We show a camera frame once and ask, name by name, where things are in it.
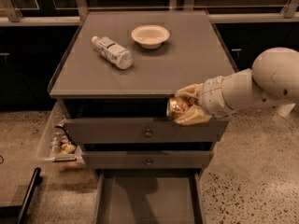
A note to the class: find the grey drawer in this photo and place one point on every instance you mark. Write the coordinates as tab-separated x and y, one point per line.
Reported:
142	130
169	196
147	159

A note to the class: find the white paper bowl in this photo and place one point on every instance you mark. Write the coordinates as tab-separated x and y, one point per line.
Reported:
150	36

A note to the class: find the clear plastic storage bin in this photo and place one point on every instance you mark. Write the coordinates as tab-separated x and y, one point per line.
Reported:
55	124

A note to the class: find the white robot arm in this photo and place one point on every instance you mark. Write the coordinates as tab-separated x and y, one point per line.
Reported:
272	80

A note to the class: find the snack items in bin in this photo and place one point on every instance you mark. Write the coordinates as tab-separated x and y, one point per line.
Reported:
61	145

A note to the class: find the grey bottom drawer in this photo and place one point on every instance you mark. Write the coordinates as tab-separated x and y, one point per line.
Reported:
169	196

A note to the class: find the clear plastic water bottle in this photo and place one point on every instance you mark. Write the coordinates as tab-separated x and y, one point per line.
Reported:
121	57

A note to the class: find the grey top drawer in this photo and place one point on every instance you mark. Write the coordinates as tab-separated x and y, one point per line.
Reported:
142	130

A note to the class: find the grey drawer cabinet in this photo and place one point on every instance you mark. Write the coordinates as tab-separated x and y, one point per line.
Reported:
89	86

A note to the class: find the black metal bar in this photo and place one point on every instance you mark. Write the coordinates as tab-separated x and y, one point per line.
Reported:
15	214

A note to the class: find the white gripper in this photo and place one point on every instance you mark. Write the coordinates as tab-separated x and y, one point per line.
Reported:
212	97

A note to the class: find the grey middle drawer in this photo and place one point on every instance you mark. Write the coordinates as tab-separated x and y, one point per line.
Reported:
147	159

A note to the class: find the crushed orange can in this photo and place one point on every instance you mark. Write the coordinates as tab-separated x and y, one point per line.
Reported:
176	107

